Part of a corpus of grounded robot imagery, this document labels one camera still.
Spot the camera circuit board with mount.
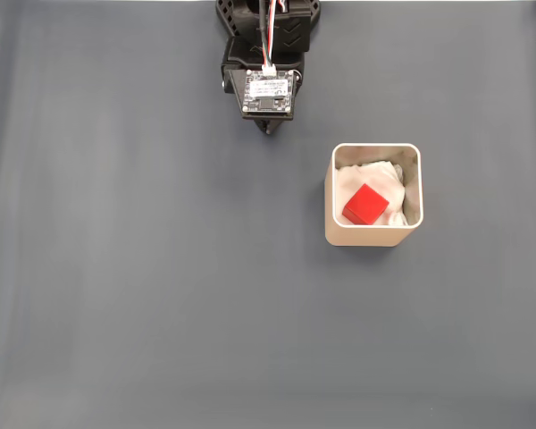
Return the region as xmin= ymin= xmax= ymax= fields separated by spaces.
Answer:
xmin=227 ymin=66 xmax=298 ymax=122

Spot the camera cable with coloured wires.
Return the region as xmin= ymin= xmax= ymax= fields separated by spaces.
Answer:
xmin=256 ymin=0 xmax=289 ymax=75

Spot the beige square box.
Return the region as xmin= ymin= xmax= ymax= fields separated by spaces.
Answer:
xmin=323 ymin=141 xmax=424 ymax=248

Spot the red cube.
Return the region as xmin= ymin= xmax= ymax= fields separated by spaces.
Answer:
xmin=341 ymin=182 xmax=390 ymax=227

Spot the blue-grey table mat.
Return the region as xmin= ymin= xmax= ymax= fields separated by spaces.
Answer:
xmin=0 ymin=0 xmax=536 ymax=429

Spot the white crumpled tissue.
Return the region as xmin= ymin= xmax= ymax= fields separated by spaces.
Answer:
xmin=334 ymin=159 xmax=408 ymax=226

